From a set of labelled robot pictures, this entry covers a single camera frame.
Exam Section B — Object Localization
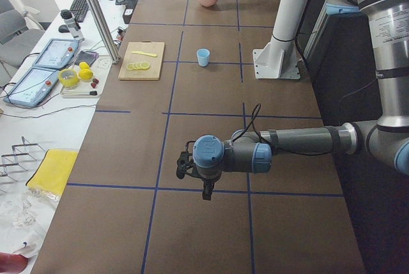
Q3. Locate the yellow tape roll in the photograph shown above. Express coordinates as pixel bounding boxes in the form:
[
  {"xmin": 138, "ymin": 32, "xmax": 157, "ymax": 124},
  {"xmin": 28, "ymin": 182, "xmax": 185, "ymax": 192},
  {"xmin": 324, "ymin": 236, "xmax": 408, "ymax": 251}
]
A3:
[{"xmin": 58, "ymin": 68, "xmax": 79, "ymax": 88}]

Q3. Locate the wire rack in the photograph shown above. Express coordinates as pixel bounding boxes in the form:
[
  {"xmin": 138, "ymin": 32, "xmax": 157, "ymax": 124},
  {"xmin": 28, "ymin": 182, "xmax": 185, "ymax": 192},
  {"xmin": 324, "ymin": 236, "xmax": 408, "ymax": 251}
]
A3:
[{"xmin": 1, "ymin": 136, "xmax": 46, "ymax": 195}]

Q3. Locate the lower teach pendant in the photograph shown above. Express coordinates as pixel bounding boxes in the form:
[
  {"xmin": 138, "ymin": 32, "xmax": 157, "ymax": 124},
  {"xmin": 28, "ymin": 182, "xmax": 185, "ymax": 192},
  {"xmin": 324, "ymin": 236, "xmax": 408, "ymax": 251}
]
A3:
[{"xmin": 3, "ymin": 66, "xmax": 59, "ymax": 108}]

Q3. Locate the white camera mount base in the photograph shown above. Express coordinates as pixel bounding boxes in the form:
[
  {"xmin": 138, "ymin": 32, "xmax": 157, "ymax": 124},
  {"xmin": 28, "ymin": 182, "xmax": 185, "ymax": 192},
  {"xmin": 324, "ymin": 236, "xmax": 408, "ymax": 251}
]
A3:
[{"xmin": 252, "ymin": 40, "xmax": 300, "ymax": 80}]

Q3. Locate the white tray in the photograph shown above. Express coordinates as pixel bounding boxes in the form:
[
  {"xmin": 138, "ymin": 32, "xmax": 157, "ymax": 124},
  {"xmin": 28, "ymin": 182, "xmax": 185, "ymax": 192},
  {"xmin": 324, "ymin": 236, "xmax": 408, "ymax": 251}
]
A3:
[{"xmin": 60, "ymin": 61, "xmax": 111, "ymax": 98}]

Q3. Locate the black cap water bottle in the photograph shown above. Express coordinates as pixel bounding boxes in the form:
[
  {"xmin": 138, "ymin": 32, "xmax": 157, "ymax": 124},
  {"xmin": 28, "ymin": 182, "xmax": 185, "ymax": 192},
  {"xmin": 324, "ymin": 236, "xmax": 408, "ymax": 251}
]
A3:
[{"xmin": 60, "ymin": 9, "xmax": 84, "ymax": 42}]

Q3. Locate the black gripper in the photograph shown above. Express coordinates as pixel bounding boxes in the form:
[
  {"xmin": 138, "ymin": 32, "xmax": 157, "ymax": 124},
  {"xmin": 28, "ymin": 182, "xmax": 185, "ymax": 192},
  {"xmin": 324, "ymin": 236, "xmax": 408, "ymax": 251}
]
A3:
[{"xmin": 197, "ymin": 168, "xmax": 222, "ymax": 201}]

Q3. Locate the aluminium frame post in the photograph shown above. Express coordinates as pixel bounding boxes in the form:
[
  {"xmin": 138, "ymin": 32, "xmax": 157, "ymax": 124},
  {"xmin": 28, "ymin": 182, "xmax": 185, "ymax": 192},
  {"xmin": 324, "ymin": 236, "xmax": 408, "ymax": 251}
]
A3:
[{"xmin": 87, "ymin": 0, "xmax": 120, "ymax": 64}]

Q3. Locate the upper teach pendant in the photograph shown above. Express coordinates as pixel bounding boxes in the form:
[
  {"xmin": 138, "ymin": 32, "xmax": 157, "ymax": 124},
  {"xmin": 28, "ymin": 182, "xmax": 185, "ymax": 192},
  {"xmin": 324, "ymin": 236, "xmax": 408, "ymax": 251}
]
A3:
[{"xmin": 33, "ymin": 38, "xmax": 79, "ymax": 70}]

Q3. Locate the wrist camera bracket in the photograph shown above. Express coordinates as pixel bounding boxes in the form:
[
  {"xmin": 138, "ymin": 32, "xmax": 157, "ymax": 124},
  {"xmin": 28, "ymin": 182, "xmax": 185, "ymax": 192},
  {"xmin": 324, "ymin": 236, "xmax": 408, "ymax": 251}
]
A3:
[{"xmin": 176, "ymin": 141, "xmax": 200, "ymax": 179}]

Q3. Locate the light blue paper cup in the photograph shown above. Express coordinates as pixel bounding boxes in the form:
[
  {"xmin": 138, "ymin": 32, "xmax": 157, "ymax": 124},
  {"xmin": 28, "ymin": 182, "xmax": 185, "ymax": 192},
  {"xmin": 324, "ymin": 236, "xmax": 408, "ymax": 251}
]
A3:
[{"xmin": 196, "ymin": 48, "xmax": 210, "ymax": 67}]

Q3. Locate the yellow cloth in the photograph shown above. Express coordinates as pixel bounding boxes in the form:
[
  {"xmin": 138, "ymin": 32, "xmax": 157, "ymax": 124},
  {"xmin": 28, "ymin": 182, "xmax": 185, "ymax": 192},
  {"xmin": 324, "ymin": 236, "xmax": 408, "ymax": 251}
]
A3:
[{"xmin": 26, "ymin": 149, "xmax": 78, "ymax": 197}]

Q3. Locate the yellow plastic knife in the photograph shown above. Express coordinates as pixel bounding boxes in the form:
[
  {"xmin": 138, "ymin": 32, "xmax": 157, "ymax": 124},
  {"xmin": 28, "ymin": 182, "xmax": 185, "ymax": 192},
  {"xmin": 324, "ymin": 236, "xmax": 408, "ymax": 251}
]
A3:
[{"xmin": 131, "ymin": 50, "xmax": 158, "ymax": 57}]

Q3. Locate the black keyboard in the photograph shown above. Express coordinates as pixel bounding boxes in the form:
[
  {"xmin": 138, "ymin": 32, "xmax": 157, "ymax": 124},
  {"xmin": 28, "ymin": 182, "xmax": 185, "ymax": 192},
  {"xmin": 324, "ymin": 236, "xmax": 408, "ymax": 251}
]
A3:
[{"xmin": 70, "ymin": 0, "xmax": 89, "ymax": 22}]

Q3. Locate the dark grey pouch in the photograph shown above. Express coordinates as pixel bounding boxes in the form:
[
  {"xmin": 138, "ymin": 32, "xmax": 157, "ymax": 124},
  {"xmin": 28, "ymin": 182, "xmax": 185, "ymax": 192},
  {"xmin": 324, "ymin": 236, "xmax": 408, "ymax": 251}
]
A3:
[{"xmin": 74, "ymin": 50, "xmax": 99, "ymax": 66}]

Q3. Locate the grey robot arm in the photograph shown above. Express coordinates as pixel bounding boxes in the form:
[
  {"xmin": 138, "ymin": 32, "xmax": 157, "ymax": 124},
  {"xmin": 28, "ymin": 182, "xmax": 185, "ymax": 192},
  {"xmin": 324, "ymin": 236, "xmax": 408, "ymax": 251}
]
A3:
[{"xmin": 176, "ymin": 0, "xmax": 408, "ymax": 200}]

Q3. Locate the bamboo cutting board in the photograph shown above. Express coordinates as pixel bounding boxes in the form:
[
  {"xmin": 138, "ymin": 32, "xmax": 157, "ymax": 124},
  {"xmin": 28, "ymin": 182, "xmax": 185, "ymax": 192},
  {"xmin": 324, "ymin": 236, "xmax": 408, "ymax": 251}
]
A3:
[{"xmin": 118, "ymin": 42, "xmax": 165, "ymax": 80}]

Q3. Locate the yellow lemon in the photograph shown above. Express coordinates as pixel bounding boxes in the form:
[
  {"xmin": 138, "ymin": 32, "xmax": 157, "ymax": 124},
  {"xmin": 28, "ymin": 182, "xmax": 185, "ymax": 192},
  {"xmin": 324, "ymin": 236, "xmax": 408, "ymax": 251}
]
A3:
[{"xmin": 79, "ymin": 61, "xmax": 93, "ymax": 80}]

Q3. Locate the black computer mouse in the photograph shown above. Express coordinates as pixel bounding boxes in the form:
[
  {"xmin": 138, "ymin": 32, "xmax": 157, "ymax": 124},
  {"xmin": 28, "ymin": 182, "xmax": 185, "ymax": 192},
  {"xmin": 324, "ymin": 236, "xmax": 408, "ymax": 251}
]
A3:
[{"xmin": 58, "ymin": 25, "xmax": 70, "ymax": 33}]

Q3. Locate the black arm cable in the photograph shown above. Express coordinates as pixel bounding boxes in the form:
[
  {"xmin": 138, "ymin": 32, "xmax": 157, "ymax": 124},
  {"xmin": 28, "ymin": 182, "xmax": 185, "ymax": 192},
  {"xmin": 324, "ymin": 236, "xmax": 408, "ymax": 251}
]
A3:
[{"xmin": 231, "ymin": 103, "xmax": 333, "ymax": 156}]

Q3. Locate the bear sticker card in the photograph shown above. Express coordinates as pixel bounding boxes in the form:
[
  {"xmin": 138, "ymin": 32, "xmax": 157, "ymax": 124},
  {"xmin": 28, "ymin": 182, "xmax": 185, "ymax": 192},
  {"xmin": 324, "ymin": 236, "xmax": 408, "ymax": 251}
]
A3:
[{"xmin": 96, "ymin": 57, "xmax": 112, "ymax": 70}]

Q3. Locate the teach pendant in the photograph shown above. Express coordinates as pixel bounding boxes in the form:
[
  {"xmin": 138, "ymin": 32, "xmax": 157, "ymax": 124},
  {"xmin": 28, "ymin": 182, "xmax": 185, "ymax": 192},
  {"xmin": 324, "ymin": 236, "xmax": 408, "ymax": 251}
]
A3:
[
  {"xmin": 33, "ymin": 38, "xmax": 79, "ymax": 70},
  {"xmin": 3, "ymin": 66, "xmax": 59, "ymax": 108}
]

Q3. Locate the white camera pole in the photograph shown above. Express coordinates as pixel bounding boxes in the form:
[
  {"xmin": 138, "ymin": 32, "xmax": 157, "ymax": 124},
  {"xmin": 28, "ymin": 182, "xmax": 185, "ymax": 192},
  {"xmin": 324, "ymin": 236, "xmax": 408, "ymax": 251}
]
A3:
[{"xmin": 271, "ymin": 0, "xmax": 308, "ymax": 43}]

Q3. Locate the clear plastic bag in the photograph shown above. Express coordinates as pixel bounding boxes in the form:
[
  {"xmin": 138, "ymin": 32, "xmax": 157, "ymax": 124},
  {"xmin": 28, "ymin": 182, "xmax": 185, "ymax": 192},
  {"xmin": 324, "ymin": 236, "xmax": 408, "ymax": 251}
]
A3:
[{"xmin": 1, "ymin": 190, "xmax": 59, "ymax": 257}]

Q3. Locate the grey office chair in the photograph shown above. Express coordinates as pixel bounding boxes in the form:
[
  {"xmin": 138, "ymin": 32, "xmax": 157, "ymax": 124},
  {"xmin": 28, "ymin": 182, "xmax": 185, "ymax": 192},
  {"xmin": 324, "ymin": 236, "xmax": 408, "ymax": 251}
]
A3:
[{"xmin": 1, "ymin": 0, "xmax": 45, "ymax": 79}]

